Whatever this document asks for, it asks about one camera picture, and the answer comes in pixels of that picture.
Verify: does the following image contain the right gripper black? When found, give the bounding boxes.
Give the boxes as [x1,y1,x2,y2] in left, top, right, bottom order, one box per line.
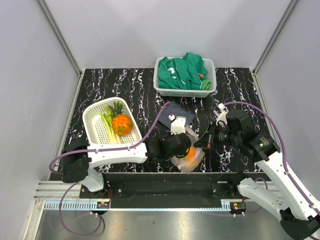
[193,121,241,151]

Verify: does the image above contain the fake orange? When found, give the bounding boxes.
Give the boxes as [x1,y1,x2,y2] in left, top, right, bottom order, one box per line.
[183,146,197,168]

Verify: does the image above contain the clear zip top bag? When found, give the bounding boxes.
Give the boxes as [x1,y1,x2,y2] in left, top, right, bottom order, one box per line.
[171,125,205,173]

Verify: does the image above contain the fake pineapple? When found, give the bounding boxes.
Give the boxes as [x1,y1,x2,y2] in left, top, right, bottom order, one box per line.
[108,101,133,136]

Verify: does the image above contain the fake green onion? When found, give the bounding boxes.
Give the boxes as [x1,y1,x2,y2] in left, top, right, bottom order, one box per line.
[100,105,122,144]

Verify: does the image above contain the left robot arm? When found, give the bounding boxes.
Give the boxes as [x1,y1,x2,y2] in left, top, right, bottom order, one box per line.
[61,133,192,198]

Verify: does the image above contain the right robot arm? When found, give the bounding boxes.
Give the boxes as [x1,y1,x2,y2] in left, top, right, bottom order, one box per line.
[195,110,320,240]

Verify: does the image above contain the dark blue cloth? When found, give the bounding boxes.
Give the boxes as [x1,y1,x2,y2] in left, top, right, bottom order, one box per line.
[158,101,195,129]

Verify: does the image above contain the green clothing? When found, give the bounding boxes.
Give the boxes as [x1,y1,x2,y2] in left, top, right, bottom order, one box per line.
[157,52,212,91]

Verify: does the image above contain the grey plastic basket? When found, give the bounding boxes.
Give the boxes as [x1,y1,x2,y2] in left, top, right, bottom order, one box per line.
[153,52,217,98]

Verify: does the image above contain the white perforated basket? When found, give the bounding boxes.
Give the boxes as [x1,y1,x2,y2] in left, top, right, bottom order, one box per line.
[82,97,142,145]

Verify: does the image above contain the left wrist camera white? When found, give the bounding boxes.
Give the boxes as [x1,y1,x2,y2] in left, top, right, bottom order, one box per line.
[168,114,187,135]

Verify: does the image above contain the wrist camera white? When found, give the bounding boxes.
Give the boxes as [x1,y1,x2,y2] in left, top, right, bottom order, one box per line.
[214,103,228,127]
[168,114,187,135]

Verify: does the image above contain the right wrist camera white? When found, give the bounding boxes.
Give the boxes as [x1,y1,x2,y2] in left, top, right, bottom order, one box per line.
[214,103,228,127]

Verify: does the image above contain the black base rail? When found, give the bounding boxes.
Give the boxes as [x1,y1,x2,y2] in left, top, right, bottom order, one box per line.
[75,172,249,212]

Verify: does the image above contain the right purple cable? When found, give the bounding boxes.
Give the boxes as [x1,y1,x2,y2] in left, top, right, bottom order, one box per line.
[223,101,320,218]

